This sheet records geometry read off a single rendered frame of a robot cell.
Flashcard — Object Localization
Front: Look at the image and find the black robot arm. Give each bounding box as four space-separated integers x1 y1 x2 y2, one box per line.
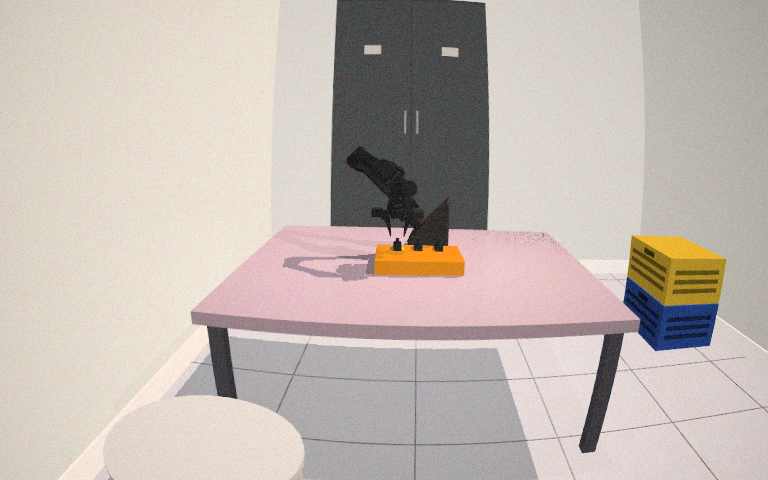
346 147 428 233

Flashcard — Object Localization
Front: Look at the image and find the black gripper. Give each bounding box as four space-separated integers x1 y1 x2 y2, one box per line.
371 193 425 237

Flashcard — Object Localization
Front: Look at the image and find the orange flat rectangular slab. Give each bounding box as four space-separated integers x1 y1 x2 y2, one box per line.
375 238 465 276

